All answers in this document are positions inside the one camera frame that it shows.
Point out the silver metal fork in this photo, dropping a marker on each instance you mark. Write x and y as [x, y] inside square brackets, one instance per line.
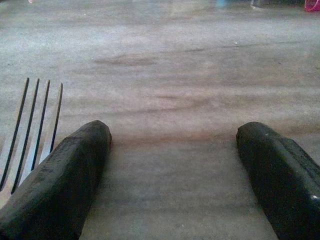
[27, 135]

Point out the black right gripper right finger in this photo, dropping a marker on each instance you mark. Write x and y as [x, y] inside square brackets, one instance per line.
[282, 175]

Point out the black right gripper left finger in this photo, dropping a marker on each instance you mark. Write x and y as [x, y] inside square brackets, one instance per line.
[60, 182]

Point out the pink object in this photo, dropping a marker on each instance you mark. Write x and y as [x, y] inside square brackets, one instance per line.
[312, 5]

